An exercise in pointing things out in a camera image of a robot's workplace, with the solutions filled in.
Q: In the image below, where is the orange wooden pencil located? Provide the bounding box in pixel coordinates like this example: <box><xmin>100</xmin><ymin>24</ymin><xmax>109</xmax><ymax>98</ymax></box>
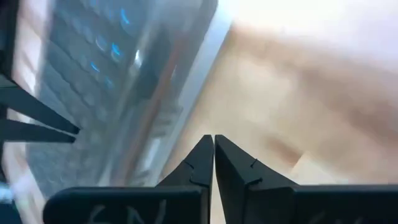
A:
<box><xmin>121</xmin><ymin>30</ymin><xmax>187</xmax><ymax>184</ymax></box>

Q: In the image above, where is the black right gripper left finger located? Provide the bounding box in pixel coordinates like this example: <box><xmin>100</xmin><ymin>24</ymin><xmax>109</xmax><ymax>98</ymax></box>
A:
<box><xmin>42</xmin><ymin>134</ymin><xmax>215</xmax><ymax>224</ymax></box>

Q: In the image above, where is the grey plastic box lid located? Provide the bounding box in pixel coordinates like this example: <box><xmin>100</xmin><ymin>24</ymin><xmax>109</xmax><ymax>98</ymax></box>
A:
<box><xmin>24</xmin><ymin>0</ymin><xmax>162</xmax><ymax>200</ymax></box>

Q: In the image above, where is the translucent plastic supply box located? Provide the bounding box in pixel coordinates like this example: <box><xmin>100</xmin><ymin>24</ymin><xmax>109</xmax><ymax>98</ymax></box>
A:
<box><xmin>102</xmin><ymin>0</ymin><xmax>234</xmax><ymax>187</ymax></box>

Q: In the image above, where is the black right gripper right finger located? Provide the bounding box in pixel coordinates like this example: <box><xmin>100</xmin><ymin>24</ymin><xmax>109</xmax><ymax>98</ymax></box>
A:
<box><xmin>214</xmin><ymin>134</ymin><xmax>398</xmax><ymax>224</ymax></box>

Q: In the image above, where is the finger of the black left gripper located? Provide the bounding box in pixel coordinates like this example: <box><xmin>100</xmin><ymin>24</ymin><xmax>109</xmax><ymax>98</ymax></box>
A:
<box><xmin>0</xmin><ymin>119</ymin><xmax>76</xmax><ymax>144</ymax></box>
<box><xmin>0</xmin><ymin>0</ymin><xmax>80</xmax><ymax>136</ymax></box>

